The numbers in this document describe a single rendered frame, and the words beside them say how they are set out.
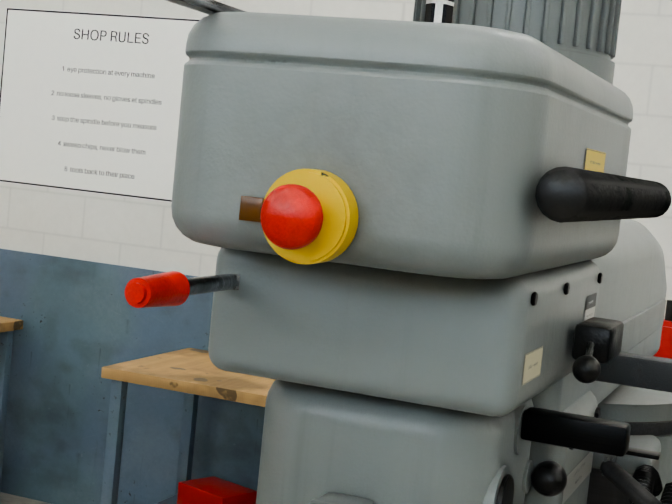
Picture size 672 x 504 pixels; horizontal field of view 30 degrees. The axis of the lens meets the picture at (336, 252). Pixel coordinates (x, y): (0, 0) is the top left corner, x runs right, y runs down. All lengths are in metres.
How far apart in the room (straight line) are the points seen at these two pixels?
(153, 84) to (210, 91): 5.11
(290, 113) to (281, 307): 0.17
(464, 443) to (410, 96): 0.28
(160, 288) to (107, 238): 5.24
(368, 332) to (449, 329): 0.06
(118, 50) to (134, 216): 0.78
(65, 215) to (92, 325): 0.55
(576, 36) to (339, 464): 0.46
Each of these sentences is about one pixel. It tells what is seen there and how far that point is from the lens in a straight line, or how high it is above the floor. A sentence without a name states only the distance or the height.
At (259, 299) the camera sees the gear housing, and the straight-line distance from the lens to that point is 0.92.
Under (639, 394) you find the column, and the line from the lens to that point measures 1.52.
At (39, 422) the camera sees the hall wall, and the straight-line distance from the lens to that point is 6.34.
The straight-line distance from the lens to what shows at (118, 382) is 5.14.
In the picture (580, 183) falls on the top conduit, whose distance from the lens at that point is 0.79.
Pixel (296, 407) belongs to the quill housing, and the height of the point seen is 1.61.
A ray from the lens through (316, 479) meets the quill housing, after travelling 0.96.
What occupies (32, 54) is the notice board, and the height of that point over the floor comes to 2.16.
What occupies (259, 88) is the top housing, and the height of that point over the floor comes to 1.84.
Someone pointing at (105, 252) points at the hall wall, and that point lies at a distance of 6.06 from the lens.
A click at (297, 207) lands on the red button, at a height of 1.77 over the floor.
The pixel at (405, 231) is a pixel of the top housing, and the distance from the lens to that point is 0.78.
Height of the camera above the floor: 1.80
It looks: 4 degrees down
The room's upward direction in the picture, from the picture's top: 6 degrees clockwise
